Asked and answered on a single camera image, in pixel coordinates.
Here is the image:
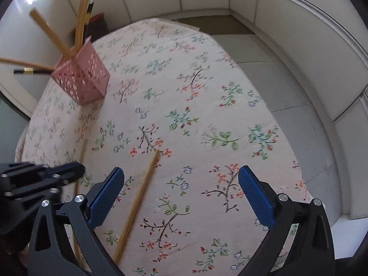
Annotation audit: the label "black chopstick gold band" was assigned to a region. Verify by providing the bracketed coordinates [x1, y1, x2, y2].
[13, 67, 52, 75]

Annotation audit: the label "white kitchen base cabinets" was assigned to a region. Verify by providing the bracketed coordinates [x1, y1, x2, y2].
[61, 0, 368, 222]

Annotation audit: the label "floral tablecloth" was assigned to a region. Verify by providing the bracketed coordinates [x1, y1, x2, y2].
[16, 19, 310, 275]

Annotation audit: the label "pink perforated utensil basket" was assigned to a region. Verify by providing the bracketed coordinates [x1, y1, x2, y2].
[51, 37, 110, 105]

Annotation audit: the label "dark bin with red liner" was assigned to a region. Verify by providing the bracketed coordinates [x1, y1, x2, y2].
[83, 12, 110, 42]

